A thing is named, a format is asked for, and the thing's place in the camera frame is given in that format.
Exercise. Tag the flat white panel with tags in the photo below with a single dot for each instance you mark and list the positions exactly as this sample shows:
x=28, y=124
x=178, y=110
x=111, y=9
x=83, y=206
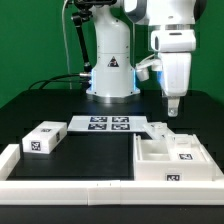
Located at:
x=107, y=123

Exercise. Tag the white cabinet door with knob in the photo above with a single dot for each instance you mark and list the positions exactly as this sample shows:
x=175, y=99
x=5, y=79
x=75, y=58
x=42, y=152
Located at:
x=157, y=130

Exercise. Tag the white U-shaped fence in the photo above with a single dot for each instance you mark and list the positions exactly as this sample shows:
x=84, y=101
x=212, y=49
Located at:
x=104, y=192

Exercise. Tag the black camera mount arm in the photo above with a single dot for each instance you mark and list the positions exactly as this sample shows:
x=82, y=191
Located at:
x=79, y=18

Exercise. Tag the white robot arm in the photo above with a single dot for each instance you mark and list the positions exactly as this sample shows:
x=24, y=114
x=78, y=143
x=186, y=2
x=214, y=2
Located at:
x=114, y=77

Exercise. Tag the white cabinet body box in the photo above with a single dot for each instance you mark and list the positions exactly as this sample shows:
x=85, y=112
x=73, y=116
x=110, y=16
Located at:
x=151, y=162

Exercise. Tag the white block with tags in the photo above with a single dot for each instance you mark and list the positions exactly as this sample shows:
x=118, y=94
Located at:
x=45, y=137

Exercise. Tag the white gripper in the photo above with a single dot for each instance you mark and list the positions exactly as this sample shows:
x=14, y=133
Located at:
x=173, y=49

